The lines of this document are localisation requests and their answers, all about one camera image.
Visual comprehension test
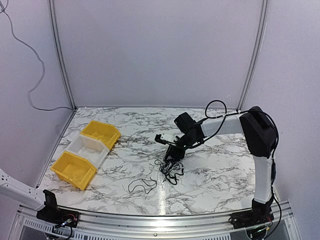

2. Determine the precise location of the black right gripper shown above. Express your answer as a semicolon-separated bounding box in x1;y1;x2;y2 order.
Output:
165;133;199;162

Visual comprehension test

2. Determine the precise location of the cable bundle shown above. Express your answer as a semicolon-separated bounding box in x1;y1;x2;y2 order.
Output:
153;158;186;186

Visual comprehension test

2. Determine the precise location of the thin black cable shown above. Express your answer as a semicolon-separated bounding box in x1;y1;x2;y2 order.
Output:
127;176;158;195

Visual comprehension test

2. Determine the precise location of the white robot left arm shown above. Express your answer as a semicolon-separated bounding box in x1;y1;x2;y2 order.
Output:
0;169;64;223

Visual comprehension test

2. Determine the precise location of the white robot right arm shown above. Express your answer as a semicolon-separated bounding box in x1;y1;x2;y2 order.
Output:
160;106;279;224

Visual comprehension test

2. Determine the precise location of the yellow bin far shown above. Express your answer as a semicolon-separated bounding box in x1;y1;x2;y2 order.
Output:
80;120;121;150

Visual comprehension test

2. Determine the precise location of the yellow bin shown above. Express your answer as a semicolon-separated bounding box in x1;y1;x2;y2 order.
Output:
80;120;121;150
50;151;97;191

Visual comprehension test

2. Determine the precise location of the white bin middle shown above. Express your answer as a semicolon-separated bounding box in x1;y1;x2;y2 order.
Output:
65;134;110;169

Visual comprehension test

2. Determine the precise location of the yellow bin near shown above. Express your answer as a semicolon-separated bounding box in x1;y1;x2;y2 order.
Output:
50;151;97;191

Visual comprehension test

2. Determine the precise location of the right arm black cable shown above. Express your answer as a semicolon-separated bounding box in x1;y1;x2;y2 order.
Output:
199;99;283;226

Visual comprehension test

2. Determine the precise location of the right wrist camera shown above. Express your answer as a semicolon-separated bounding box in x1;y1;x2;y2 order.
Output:
154;133;178;146

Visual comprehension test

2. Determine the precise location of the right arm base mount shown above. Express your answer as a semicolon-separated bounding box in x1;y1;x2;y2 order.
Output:
228;198;274;229

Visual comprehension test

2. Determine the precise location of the right aluminium corner post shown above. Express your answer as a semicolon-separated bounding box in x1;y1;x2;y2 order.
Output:
236;0;270;111

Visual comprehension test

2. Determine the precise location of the aluminium corner post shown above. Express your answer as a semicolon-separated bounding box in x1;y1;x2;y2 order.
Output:
236;0;270;111
48;0;77;111

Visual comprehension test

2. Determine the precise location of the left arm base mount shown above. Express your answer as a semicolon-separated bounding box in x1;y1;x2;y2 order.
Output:
36;190;80;228

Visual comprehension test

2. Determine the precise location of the aluminium front rail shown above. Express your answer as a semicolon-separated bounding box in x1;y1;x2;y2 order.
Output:
14;197;293;240

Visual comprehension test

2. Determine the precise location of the left aluminium corner post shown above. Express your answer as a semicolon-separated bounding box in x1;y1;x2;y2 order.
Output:
48;0;77;111

